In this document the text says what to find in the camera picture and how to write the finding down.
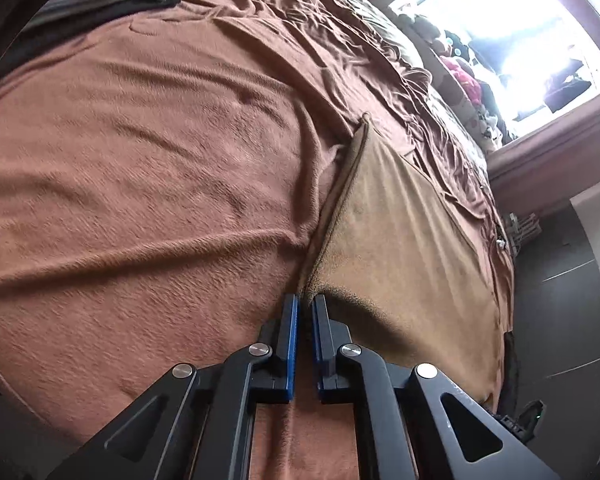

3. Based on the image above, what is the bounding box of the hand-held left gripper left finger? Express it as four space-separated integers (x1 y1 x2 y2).
47 294 301 480

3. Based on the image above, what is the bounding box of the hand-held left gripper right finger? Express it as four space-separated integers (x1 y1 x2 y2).
311 294 563 480

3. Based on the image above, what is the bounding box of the tan printed T-shirt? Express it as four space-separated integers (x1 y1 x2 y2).
300 112 506 411

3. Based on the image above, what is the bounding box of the dark grey wardrobe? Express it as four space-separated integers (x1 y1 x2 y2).
500 175 600 461

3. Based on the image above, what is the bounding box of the brown blanket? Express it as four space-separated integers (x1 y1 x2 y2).
0 0 516 480

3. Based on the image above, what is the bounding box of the printed window seat cushion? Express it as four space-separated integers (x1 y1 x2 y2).
425 75 518 156

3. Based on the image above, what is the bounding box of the pink plush toy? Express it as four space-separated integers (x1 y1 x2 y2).
440 55 483 106

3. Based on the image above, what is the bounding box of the black folded garment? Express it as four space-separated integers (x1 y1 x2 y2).
0 0 181 91

